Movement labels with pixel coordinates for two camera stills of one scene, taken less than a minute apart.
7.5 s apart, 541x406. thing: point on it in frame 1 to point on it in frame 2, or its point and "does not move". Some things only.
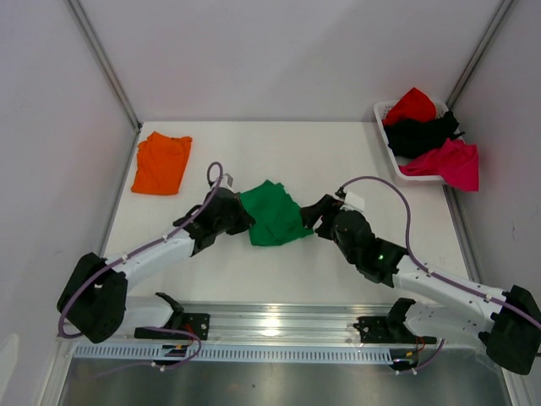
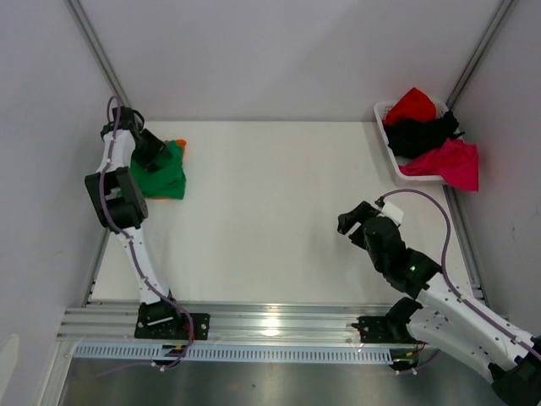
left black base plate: x=196 y=324 does not move
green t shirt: x=277 y=216 to x=168 y=180
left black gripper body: x=235 y=222 to x=148 y=150
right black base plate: x=393 y=331 does not move
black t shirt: x=407 y=137 does not move
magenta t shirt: x=456 y=162 does not move
